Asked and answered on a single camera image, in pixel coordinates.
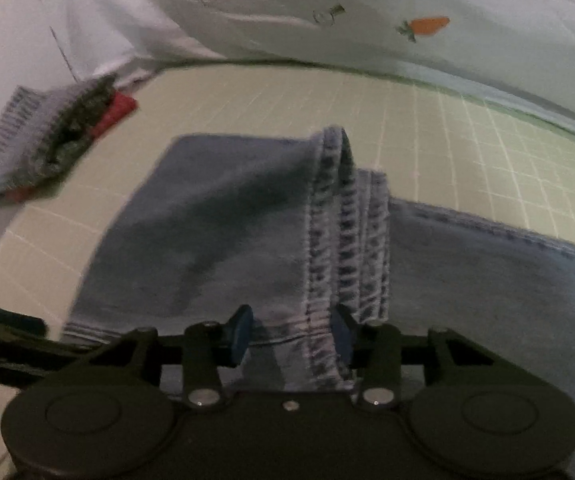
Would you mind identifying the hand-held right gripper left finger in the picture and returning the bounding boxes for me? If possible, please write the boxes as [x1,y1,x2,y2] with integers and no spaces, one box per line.
[90,304,256,409]

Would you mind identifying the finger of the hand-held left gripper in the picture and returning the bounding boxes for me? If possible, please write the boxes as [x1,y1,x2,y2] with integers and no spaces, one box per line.
[0,298,49,339]
[0,335,99,378]

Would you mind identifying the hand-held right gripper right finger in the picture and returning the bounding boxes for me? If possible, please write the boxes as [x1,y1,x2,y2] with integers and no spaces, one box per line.
[330,304,499,409]

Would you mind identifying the blue denim jeans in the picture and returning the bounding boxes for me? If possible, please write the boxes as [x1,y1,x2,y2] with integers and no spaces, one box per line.
[62,127,575,428]

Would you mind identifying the folded grey plaid shirt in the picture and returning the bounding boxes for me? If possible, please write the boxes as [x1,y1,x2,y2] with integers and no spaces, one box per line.
[0,75,118,206]

